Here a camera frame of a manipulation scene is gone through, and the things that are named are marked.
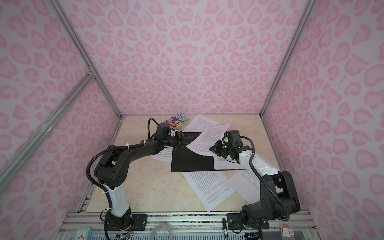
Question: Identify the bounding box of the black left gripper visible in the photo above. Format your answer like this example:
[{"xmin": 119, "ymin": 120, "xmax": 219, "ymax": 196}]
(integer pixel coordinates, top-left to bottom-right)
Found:
[{"xmin": 162, "ymin": 130, "xmax": 192, "ymax": 151}]

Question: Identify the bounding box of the printed paper sheet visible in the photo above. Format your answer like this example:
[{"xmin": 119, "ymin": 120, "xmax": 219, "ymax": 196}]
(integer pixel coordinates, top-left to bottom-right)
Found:
[
  {"xmin": 152, "ymin": 148, "xmax": 173, "ymax": 163},
  {"xmin": 187, "ymin": 123, "xmax": 231, "ymax": 156},
  {"xmin": 227, "ymin": 151, "xmax": 279, "ymax": 204},
  {"xmin": 214, "ymin": 156, "xmax": 247, "ymax": 171},
  {"xmin": 183, "ymin": 171, "xmax": 235, "ymax": 212},
  {"xmin": 183, "ymin": 114, "xmax": 220, "ymax": 132}
]

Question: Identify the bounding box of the white and black folder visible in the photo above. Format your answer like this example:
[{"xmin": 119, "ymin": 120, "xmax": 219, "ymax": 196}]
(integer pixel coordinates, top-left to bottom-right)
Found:
[{"xmin": 170, "ymin": 131, "xmax": 248, "ymax": 173}]

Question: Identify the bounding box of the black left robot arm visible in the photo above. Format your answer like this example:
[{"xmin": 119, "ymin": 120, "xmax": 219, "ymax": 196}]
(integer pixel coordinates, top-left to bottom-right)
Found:
[{"xmin": 86, "ymin": 118, "xmax": 193, "ymax": 236}]

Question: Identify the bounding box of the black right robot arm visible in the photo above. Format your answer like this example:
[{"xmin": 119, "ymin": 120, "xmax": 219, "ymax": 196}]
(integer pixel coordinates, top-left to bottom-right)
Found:
[{"xmin": 210, "ymin": 130, "xmax": 301, "ymax": 229}]

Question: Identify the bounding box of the colourful paperback book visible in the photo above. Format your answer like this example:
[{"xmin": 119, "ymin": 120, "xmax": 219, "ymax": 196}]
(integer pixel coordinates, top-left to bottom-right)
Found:
[{"xmin": 164, "ymin": 113, "xmax": 189, "ymax": 130}]

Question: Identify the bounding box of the black marker pen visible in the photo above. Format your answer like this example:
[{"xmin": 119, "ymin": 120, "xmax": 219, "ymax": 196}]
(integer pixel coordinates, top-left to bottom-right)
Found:
[{"xmin": 222, "ymin": 218, "xmax": 229, "ymax": 240}]

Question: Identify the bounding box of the clear plastic tube loop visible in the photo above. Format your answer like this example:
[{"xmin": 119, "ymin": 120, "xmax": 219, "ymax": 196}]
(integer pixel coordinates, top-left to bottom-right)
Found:
[{"xmin": 149, "ymin": 223, "xmax": 174, "ymax": 240}]

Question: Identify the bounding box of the clear box with label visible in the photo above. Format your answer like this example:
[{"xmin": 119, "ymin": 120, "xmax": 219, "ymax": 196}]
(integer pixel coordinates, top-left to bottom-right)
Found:
[{"xmin": 280, "ymin": 222, "xmax": 296, "ymax": 240}]

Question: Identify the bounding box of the small teal alarm clock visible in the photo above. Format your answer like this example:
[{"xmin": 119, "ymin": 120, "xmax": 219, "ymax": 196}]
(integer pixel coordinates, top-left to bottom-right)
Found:
[{"xmin": 73, "ymin": 227, "xmax": 93, "ymax": 240}]

